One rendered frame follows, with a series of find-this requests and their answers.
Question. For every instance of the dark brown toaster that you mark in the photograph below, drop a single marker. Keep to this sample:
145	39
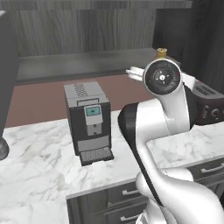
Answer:
208	105

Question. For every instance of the dark grey dining counter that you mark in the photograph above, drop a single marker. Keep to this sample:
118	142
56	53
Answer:
81	64

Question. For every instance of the black and silver coffee machine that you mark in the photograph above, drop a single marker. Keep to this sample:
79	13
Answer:
87	116

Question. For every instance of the dark grey cabinet panel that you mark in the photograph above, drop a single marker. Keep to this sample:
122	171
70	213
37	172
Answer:
7	73

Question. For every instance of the dark grey cupboard door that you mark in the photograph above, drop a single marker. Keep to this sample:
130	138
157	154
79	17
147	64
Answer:
84	210

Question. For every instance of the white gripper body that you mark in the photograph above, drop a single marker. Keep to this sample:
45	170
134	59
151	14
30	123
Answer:
134	73

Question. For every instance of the dark wood tall cabinet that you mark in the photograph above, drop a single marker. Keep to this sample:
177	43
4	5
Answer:
201	38

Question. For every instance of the dark grey drawer front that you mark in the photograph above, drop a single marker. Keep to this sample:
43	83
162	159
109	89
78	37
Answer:
116	192
204	175
116	214

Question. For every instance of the small golden jar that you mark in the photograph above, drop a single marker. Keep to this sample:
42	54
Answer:
161	53

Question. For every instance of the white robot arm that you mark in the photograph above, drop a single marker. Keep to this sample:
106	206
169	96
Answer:
175	116

